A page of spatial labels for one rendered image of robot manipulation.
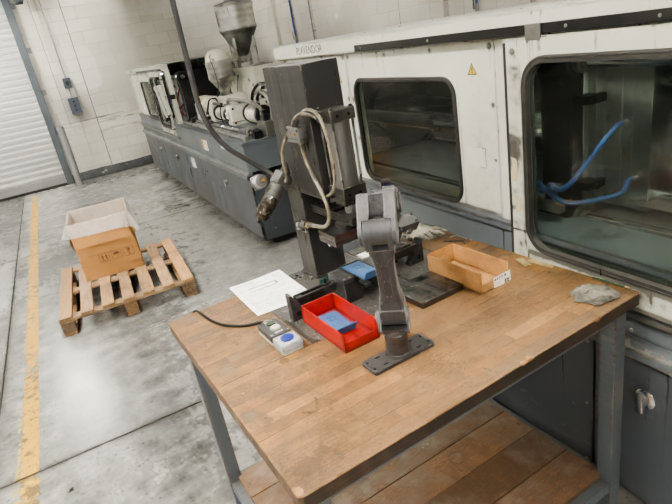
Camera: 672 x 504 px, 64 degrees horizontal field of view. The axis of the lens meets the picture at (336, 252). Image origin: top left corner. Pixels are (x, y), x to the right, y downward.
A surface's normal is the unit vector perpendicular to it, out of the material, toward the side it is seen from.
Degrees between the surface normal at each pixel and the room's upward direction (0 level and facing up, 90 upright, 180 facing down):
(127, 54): 90
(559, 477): 0
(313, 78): 90
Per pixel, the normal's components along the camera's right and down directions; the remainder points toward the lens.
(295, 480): -0.17, -0.91
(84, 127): 0.47, 0.26
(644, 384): -0.87, 0.32
